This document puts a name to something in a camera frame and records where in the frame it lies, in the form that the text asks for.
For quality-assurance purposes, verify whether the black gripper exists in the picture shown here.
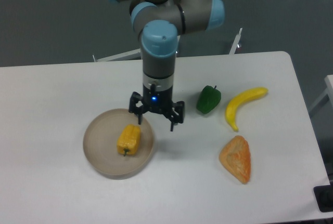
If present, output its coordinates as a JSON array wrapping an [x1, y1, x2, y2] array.
[[129, 86, 185, 131]]

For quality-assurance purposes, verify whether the yellow bell pepper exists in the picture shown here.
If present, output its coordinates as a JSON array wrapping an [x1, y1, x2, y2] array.
[[117, 124, 141, 156]]

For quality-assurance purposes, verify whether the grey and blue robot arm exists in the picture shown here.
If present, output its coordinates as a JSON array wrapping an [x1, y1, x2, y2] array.
[[110, 0, 225, 125]]

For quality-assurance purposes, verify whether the green bell pepper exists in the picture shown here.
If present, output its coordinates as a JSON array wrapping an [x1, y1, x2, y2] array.
[[196, 85, 222, 114]]

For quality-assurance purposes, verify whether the beige round plate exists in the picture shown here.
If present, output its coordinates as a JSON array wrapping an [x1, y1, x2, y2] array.
[[83, 109, 155, 179]]

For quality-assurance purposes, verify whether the yellow banana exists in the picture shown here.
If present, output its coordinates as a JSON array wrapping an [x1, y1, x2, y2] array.
[[225, 87, 268, 132]]

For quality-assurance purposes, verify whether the orange triangular pastry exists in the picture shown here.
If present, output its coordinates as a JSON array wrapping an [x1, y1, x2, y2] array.
[[219, 135, 251, 184]]

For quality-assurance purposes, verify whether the black device at table edge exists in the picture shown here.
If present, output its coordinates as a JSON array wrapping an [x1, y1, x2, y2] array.
[[313, 185, 333, 213]]

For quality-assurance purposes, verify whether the white frame bar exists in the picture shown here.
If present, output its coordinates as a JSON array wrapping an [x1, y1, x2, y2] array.
[[92, 49, 140, 62]]

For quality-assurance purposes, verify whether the white frame leg right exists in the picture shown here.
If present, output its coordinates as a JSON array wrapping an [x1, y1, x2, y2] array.
[[229, 28, 242, 55]]

